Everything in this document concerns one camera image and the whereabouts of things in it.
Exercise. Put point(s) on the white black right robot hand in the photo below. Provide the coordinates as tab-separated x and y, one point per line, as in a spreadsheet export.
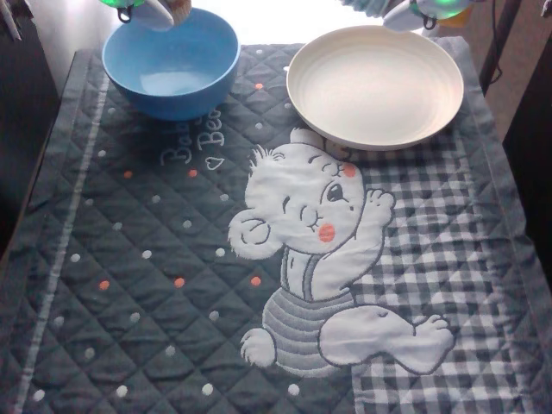
405	17

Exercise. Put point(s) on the blue bowl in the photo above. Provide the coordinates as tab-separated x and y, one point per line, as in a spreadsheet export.
170	64

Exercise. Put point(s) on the grey quilt with bear print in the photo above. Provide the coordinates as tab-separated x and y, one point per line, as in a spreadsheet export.
172	267

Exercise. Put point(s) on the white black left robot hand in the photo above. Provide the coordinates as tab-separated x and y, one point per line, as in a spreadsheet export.
152	15

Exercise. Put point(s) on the white plate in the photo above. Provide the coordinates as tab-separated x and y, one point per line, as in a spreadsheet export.
374	86

